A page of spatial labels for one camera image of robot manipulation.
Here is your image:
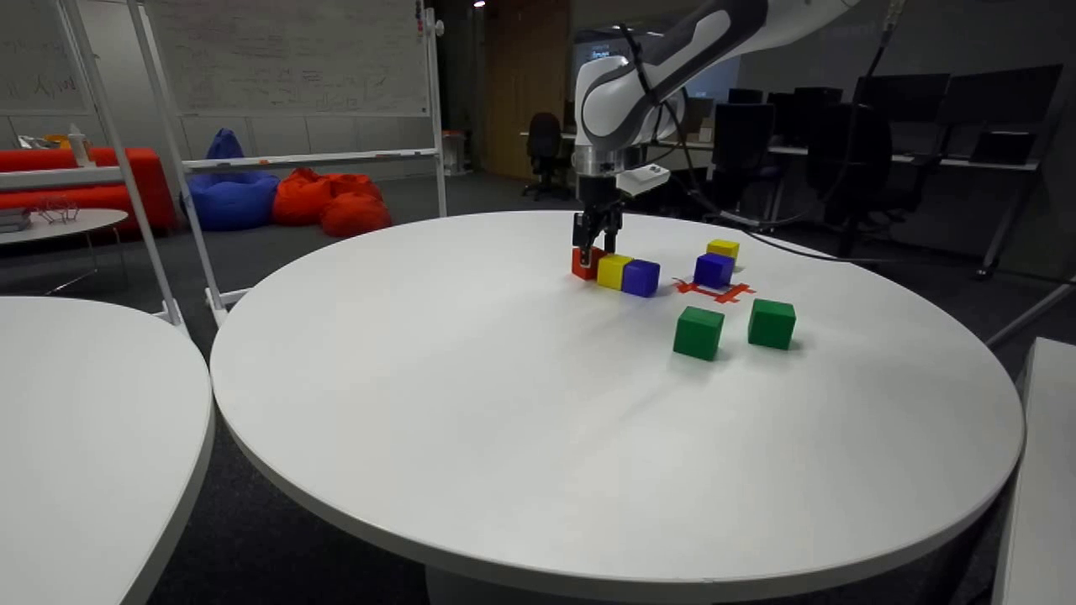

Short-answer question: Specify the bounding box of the blue cube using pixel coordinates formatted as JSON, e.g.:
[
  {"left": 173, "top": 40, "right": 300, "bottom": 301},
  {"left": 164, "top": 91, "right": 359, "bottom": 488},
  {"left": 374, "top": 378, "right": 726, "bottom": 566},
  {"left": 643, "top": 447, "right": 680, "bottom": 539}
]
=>
[
  {"left": 689, "top": 252, "right": 739, "bottom": 293},
  {"left": 622, "top": 257, "right": 665, "bottom": 302}
]

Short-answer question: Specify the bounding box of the red tape cross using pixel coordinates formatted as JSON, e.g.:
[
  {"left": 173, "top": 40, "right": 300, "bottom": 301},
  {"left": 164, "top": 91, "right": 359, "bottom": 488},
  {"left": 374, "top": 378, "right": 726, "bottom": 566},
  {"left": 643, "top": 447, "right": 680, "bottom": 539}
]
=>
[{"left": 670, "top": 277, "right": 758, "bottom": 305}]

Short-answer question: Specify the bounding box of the grey desk with metal legs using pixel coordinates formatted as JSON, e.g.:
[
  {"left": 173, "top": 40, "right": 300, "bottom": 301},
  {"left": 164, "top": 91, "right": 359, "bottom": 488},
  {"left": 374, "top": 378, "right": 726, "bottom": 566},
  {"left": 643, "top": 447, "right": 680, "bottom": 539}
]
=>
[{"left": 769, "top": 142, "right": 1064, "bottom": 283}]

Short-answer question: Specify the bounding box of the blue bean bag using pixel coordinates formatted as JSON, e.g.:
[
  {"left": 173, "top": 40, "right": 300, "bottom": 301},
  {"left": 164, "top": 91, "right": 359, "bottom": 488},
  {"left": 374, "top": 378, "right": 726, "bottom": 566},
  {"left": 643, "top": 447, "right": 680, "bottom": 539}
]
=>
[{"left": 184, "top": 128, "right": 281, "bottom": 235}]

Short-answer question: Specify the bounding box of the orange bean bag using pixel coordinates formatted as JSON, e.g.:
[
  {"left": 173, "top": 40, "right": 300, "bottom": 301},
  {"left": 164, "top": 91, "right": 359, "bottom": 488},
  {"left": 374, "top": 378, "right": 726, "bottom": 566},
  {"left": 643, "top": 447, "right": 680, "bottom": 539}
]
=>
[
  {"left": 269, "top": 165, "right": 341, "bottom": 229},
  {"left": 319, "top": 173, "right": 397, "bottom": 243}
]

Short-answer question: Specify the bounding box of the white round side table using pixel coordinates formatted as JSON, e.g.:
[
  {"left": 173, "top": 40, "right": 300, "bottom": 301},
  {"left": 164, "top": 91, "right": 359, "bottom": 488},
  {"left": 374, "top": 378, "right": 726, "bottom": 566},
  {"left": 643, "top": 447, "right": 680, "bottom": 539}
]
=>
[{"left": 0, "top": 293, "right": 217, "bottom": 605}]

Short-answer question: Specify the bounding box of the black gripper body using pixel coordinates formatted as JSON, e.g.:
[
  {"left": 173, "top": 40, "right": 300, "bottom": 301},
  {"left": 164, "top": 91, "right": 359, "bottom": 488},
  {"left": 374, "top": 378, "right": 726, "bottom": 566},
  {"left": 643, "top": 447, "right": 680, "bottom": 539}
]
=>
[{"left": 576, "top": 174, "right": 627, "bottom": 231}]

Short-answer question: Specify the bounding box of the small round white table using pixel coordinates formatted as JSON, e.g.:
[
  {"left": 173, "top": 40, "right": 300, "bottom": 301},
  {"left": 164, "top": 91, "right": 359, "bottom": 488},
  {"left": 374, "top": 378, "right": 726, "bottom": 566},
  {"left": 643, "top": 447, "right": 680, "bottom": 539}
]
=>
[{"left": 0, "top": 205, "right": 136, "bottom": 250}]

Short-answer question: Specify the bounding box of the red cube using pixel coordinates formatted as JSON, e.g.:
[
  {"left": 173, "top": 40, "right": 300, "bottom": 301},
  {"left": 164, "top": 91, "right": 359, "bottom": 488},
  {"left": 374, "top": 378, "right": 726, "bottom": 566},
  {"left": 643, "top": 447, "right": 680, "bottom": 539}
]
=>
[{"left": 569, "top": 247, "right": 604, "bottom": 286}]

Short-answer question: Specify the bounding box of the light grey wrist camera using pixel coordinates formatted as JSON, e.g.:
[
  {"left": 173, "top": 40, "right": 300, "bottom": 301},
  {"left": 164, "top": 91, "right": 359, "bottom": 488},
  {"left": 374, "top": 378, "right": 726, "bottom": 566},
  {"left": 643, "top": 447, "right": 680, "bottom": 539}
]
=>
[{"left": 615, "top": 162, "right": 673, "bottom": 203}]

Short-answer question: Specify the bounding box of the red sofa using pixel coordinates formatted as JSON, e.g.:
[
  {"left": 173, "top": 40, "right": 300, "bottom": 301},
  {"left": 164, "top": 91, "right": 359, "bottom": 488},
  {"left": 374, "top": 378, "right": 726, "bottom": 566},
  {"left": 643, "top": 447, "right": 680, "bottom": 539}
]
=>
[{"left": 0, "top": 145, "right": 184, "bottom": 239}]

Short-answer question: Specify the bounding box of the black cable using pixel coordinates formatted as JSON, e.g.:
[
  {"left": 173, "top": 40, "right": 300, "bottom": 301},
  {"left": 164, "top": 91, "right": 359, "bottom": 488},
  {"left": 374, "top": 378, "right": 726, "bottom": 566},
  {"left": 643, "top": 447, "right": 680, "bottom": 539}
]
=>
[{"left": 615, "top": 0, "right": 910, "bottom": 261}]

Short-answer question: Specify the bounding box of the green cube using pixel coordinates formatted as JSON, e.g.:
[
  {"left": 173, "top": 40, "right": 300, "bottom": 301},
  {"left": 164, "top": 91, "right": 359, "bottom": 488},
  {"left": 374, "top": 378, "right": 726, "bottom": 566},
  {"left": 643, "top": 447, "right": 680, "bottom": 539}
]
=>
[
  {"left": 670, "top": 302, "right": 726, "bottom": 363},
  {"left": 748, "top": 295, "right": 800, "bottom": 354}
]

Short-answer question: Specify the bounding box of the grey slanted metal bar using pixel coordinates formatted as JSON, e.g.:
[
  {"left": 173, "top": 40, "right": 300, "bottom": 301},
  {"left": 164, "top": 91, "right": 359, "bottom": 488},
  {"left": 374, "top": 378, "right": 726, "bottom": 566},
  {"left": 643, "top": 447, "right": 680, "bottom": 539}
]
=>
[{"left": 984, "top": 270, "right": 1076, "bottom": 350}]

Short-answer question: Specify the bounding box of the whiteboard on white stand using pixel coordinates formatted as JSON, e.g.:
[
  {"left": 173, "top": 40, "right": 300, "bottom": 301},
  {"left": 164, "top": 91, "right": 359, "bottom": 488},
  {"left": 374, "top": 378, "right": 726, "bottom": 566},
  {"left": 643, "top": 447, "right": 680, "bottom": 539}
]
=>
[
  {"left": 132, "top": 0, "right": 449, "bottom": 331},
  {"left": 0, "top": 0, "right": 188, "bottom": 331}
]

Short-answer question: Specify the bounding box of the brown wooden pillar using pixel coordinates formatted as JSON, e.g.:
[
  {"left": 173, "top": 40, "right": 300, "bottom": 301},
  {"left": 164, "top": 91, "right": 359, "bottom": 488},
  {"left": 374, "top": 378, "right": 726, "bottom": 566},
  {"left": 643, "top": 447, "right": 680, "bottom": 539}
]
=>
[{"left": 480, "top": 0, "right": 577, "bottom": 185}]

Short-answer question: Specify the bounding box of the black partition screen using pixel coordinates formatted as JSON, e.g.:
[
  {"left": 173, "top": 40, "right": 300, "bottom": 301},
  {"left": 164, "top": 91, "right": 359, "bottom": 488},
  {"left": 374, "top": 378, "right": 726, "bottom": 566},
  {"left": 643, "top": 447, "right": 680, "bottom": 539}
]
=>
[{"left": 854, "top": 64, "right": 1065, "bottom": 165}]

